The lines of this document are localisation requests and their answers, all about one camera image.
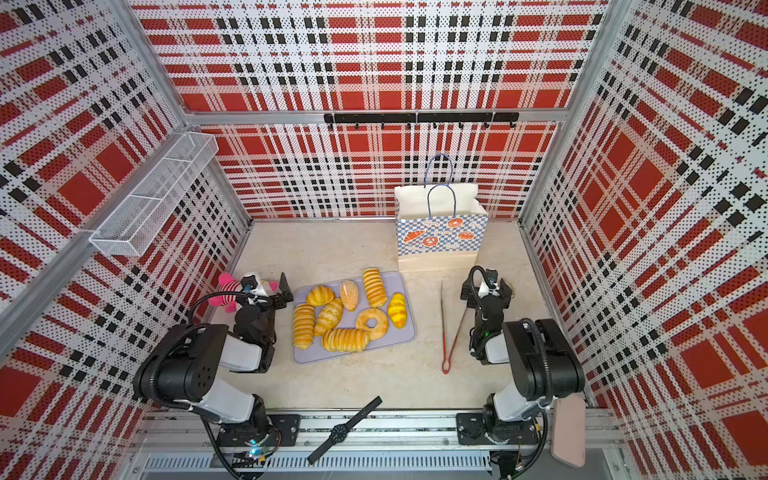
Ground round ridged fake bread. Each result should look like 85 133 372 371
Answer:
306 285 336 307

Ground sugared fake bread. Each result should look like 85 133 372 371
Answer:
339 280 359 312

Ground red handled metal tongs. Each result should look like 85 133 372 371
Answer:
439 280 468 375

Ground ridged fake bread top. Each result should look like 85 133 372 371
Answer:
362 268 388 308

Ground yellow striped fake bread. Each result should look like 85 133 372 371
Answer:
387 292 408 329

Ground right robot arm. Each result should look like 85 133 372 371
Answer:
457 279 585 445

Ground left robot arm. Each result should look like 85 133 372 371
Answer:
132 273 300 455

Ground ridged fake bread left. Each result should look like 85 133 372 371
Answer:
292 303 316 350

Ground oval fake bread centre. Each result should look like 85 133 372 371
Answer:
314 298 344 337

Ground ridged fake bread bottom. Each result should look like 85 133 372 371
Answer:
321 328 370 353

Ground blue checkered paper bag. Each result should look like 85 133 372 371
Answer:
394 154 489 273

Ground pink striped plush toy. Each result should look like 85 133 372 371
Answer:
207 272 278 313

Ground lilac tray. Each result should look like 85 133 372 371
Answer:
293 272 416 364

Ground black wristwatch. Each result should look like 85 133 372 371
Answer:
307 396 383 465

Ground pink smartphone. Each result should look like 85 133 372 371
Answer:
550 394 586 468

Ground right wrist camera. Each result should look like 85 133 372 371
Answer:
478 269 500 298

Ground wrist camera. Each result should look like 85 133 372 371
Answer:
240 272 273 297
478 269 500 298

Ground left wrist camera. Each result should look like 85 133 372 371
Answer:
240 272 273 297

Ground ring shaped fake bread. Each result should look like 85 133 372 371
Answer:
355 308 389 341

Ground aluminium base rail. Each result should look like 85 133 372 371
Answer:
118 409 635 479

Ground white wire mesh basket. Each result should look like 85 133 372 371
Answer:
89 131 218 257

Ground black hook rail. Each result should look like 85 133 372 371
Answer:
323 111 520 128

